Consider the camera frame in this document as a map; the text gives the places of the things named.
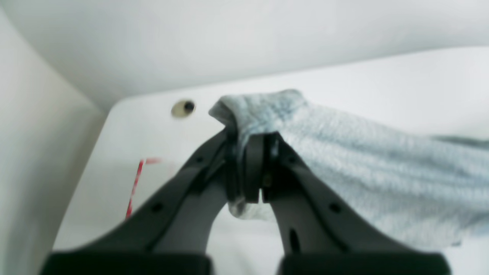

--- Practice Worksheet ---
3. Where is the image-right left gripper left finger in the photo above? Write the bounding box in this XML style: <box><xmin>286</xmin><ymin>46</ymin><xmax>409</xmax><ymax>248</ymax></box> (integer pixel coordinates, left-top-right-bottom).
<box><xmin>40</xmin><ymin>130</ymin><xmax>245</xmax><ymax>275</ymax></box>

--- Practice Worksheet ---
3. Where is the image-right left gripper right finger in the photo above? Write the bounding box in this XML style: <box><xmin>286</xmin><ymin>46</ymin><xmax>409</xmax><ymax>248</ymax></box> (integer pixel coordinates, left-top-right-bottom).
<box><xmin>244</xmin><ymin>133</ymin><xmax>451</xmax><ymax>275</ymax></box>

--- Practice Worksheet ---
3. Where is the grey t-shirt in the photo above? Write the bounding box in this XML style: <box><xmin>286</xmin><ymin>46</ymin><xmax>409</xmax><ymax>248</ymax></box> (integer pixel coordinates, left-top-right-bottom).
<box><xmin>209</xmin><ymin>89</ymin><xmax>489</xmax><ymax>249</ymax></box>

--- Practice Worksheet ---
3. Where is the red tape rectangle marking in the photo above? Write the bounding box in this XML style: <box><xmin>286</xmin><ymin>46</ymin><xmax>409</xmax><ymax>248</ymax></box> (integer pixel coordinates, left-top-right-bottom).
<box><xmin>125</xmin><ymin>158</ymin><xmax>162</xmax><ymax>220</ymax></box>

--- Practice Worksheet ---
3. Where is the right table grommet hole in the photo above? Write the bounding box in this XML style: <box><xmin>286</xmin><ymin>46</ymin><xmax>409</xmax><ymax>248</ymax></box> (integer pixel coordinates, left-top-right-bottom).
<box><xmin>171</xmin><ymin>99</ymin><xmax>197</xmax><ymax>120</ymax></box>

